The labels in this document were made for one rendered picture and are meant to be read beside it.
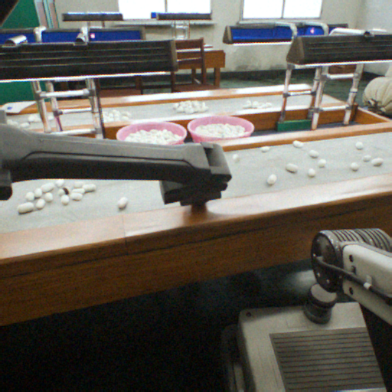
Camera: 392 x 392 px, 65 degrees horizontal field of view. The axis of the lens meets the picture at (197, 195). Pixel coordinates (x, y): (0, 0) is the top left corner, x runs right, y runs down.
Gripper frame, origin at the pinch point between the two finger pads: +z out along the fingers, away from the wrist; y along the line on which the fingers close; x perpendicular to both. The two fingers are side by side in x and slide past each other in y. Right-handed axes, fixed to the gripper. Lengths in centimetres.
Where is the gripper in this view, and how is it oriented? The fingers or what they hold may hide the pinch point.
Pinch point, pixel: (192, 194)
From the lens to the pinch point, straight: 82.3
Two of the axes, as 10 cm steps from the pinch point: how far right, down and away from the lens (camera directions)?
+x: 1.8, 9.8, -1.1
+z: -1.9, 1.4, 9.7
